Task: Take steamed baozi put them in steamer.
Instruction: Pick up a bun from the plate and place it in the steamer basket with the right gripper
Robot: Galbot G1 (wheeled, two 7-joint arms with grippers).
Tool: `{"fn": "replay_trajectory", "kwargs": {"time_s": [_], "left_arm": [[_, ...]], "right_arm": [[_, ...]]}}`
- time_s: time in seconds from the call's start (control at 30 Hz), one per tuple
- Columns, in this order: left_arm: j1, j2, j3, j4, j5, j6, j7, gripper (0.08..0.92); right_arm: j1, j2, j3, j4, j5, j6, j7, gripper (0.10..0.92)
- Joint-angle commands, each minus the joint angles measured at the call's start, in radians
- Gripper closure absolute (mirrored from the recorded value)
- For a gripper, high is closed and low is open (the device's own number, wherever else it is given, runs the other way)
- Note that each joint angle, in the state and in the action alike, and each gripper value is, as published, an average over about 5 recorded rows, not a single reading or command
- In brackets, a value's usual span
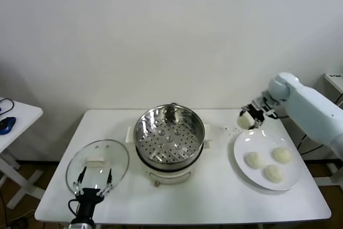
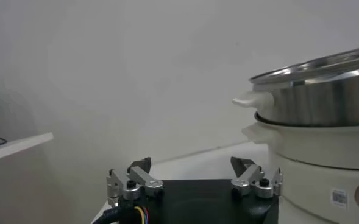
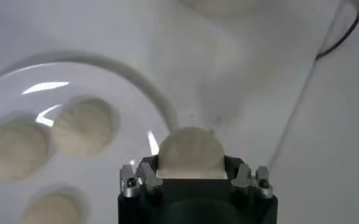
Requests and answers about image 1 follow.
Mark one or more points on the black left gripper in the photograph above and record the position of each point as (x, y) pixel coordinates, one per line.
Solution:
(88, 194)

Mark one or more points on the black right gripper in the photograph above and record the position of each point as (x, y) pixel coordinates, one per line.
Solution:
(257, 113)

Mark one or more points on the white steamed baozi bun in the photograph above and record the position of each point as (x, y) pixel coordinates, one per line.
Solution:
(273, 173)
(282, 155)
(254, 159)
(244, 121)

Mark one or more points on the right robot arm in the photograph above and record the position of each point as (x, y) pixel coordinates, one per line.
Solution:
(308, 105)

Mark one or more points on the perforated steel steamer basket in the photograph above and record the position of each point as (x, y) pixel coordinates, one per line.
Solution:
(142, 132)

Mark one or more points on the glass pot lid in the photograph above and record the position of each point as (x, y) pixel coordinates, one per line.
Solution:
(76, 160)

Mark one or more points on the white oval plate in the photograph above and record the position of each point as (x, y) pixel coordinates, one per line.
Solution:
(239, 150)

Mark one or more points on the white side table with label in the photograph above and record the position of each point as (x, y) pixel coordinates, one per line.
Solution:
(336, 82)

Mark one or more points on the black white label sticker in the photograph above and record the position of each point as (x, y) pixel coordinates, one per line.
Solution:
(336, 76)

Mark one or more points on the white side table with mouse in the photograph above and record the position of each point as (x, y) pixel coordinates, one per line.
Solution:
(24, 113)

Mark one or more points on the blue computer mouse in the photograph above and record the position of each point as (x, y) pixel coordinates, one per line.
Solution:
(6, 125)

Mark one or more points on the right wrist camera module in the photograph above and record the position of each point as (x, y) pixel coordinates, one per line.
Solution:
(268, 104)

